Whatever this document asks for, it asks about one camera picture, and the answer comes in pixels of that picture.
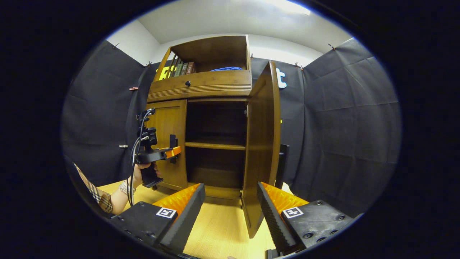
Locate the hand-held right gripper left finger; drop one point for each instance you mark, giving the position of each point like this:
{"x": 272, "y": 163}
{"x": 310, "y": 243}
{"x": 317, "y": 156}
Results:
{"x": 188, "y": 219}

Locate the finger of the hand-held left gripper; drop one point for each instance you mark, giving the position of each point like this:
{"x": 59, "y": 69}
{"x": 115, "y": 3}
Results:
{"x": 172, "y": 152}

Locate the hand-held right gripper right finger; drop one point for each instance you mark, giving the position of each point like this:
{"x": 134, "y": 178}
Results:
{"x": 271, "y": 219}

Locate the wooden shoe cabinet door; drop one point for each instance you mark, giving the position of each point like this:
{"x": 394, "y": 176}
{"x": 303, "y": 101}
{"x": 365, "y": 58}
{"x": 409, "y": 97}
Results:
{"x": 260, "y": 144}
{"x": 165, "y": 126}

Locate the wooden double-door shoe cabinet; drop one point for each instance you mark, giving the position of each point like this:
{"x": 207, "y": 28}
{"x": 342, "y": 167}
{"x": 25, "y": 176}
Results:
{"x": 215, "y": 50}

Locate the wooden cabinet drawer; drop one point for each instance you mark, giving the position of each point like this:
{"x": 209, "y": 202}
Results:
{"x": 215, "y": 84}

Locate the wooden inner shelf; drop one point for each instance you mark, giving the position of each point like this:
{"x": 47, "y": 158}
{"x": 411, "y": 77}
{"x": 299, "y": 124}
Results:
{"x": 215, "y": 145}

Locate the dark grey book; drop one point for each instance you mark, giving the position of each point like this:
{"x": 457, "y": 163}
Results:
{"x": 184, "y": 69}

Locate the brown book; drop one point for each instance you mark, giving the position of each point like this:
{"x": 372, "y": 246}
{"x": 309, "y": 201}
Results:
{"x": 191, "y": 68}

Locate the blue cloth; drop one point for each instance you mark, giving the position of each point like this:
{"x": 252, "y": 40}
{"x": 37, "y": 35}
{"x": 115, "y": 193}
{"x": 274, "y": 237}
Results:
{"x": 226, "y": 68}

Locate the black backdrop cloth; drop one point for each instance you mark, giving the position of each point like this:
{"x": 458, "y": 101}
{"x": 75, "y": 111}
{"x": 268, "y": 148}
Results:
{"x": 341, "y": 126}

